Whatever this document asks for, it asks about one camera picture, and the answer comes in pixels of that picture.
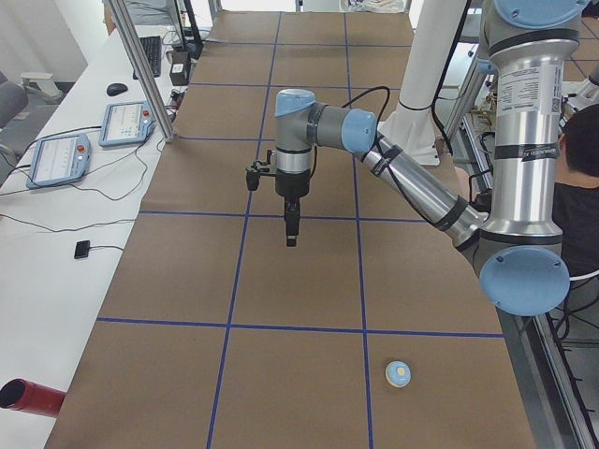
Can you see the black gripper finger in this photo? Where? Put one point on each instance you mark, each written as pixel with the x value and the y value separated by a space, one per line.
pixel 292 221

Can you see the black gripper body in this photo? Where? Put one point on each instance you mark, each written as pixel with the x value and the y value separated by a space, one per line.
pixel 292 185

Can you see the blue bell with cream button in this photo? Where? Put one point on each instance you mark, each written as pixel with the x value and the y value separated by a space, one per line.
pixel 398 374

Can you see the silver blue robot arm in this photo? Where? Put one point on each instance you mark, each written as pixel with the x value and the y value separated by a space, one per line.
pixel 515 249

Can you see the black box with label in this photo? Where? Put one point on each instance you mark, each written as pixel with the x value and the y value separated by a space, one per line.
pixel 180 67

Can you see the black monitor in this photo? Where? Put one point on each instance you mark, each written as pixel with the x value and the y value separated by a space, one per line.
pixel 189 34

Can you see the far blue teach pendant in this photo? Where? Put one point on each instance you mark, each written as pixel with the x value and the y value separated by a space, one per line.
pixel 126 124

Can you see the blue teach pendant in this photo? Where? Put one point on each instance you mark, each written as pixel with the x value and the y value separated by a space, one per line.
pixel 126 124
pixel 59 160

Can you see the black keyboard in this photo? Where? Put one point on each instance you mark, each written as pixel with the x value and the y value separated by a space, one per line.
pixel 152 47

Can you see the black computer mouse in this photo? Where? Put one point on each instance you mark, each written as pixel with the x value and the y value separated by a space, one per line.
pixel 116 88

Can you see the small black puck device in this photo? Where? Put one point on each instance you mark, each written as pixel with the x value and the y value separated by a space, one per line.
pixel 82 249

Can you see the near blue teach pendant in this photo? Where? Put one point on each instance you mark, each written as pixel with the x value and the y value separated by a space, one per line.
pixel 59 160

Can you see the person in black shirt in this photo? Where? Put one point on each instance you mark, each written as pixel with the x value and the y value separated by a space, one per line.
pixel 575 202

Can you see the red cylinder tube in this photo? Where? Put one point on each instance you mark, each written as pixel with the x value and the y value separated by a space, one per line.
pixel 28 397

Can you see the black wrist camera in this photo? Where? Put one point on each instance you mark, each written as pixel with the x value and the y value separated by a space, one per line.
pixel 259 169

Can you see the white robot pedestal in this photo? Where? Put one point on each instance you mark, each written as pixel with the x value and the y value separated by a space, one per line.
pixel 410 126

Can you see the aluminium frame post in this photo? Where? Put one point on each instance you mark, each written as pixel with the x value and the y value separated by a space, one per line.
pixel 141 66

